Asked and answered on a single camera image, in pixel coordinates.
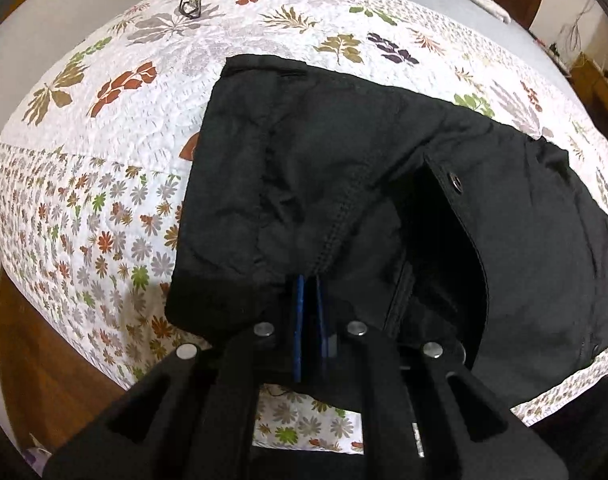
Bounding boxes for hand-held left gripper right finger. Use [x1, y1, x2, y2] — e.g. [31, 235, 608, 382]
[309, 276, 569, 480]

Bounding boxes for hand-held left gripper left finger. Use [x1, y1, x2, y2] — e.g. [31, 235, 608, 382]
[43, 274, 309, 480]

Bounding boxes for black pants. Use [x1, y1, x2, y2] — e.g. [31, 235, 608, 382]
[165, 54, 608, 413]

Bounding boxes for white floral quilt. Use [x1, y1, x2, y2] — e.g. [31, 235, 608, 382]
[0, 0, 608, 456]

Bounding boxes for white cloth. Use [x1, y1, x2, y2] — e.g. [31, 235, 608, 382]
[451, 0, 512, 23]

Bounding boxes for wooden desk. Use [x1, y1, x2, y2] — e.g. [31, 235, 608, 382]
[568, 55, 608, 136]

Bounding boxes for thin hanging cable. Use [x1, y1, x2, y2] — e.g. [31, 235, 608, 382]
[558, 0, 595, 61]

